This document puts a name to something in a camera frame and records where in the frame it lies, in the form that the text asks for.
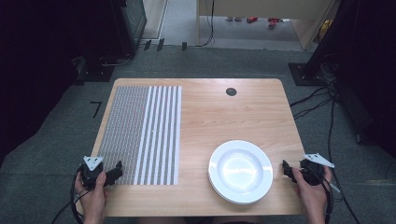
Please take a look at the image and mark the red power tool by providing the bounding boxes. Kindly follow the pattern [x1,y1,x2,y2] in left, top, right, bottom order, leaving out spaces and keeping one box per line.
[267,17,284,30]

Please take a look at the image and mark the person's right hand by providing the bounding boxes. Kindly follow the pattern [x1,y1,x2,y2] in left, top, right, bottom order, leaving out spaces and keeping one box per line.
[291,165,333,217]

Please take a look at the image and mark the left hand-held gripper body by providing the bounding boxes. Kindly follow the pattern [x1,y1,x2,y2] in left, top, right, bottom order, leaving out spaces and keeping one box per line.
[79,155,106,191]

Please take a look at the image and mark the light wooden desk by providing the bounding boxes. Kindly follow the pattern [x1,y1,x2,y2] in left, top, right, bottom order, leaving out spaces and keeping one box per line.
[195,0,341,51]

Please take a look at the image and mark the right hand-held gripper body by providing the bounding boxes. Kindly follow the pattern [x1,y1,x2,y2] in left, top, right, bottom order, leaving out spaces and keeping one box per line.
[299,152,336,188]

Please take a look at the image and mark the grey white striped placemat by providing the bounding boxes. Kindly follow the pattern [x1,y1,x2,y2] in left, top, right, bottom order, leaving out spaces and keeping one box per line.
[96,85,183,187]

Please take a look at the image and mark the dark glass-front cabinet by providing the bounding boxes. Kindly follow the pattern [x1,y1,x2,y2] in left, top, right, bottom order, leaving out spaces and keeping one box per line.
[110,0,148,58]

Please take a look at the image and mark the black stand base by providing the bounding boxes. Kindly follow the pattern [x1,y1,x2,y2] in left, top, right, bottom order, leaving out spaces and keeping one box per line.
[288,62,330,87]
[74,55,116,86]

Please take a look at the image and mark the black hanging cable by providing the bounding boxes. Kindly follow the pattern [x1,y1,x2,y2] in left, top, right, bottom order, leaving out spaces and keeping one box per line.
[196,0,217,49]

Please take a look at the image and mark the white plate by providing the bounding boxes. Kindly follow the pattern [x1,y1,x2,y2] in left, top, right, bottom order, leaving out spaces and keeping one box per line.
[208,175,265,205]
[207,139,275,203]

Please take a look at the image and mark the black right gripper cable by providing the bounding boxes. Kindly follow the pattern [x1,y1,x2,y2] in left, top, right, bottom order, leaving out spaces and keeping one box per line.
[306,161,362,224]

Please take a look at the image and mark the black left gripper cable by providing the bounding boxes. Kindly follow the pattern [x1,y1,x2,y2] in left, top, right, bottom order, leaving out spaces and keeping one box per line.
[50,166,92,224]

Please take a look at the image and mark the black floor cables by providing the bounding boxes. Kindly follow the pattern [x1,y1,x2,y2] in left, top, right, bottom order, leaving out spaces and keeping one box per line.
[289,54,347,162]

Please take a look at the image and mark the person's left hand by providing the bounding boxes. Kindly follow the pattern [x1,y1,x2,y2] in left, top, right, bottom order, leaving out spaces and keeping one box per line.
[74,172,108,218]

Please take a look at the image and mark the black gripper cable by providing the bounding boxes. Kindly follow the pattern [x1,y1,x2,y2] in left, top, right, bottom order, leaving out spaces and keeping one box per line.
[306,161,362,224]
[50,166,92,224]

